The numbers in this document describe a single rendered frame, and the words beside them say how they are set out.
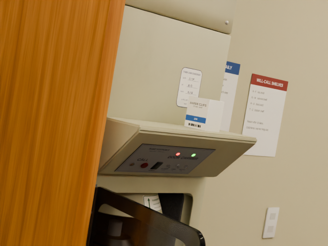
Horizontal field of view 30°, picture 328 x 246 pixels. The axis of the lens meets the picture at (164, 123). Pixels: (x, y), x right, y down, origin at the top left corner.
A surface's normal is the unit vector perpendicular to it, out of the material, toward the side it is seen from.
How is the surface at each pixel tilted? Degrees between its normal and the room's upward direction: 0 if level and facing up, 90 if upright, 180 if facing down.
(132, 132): 90
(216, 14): 90
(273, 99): 90
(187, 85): 90
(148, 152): 135
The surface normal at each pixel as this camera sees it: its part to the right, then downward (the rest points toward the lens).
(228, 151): 0.37, 0.81
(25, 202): -0.71, -0.08
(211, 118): 0.76, 0.16
